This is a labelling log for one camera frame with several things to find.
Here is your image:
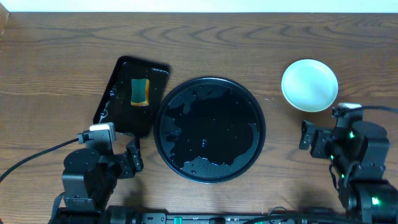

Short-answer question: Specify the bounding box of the mint plate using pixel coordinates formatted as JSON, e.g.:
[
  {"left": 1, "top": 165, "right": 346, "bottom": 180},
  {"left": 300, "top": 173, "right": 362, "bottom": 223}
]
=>
[{"left": 280, "top": 59, "right": 338, "bottom": 113}]

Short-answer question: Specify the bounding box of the orange sponge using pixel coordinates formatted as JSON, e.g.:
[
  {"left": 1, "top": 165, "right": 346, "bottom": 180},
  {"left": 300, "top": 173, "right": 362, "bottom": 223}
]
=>
[{"left": 131, "top": 78, "right": 150, "bottom": 106}]

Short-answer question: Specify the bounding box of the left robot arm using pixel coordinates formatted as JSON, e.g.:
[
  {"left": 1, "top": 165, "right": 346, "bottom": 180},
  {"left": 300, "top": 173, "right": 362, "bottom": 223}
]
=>
[{"left": 50, "top": 123, "right": 262, "bottom": 224}]

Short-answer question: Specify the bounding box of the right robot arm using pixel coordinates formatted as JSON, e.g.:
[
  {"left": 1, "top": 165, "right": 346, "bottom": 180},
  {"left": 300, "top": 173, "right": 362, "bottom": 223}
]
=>
[{"left": 310, "top": 121, "right": 397, "bottom": 223}]

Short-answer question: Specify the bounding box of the rectangular black tray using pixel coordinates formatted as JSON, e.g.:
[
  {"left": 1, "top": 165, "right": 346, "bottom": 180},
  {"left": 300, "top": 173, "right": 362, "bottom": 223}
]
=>
[{"left": 93, "top": 56, "right": 170, "bottom": 138}]

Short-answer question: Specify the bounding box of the round black tray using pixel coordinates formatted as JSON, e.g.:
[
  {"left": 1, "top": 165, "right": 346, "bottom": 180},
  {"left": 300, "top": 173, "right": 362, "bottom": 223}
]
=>
[{"left": 154, "top": 77, "right": 266, "bottom": 184}]

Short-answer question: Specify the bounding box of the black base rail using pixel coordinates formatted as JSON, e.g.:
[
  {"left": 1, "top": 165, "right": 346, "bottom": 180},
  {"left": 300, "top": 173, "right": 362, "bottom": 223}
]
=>
[{"left": 50, "top": 213, "right": 335, "bottom": 224}]

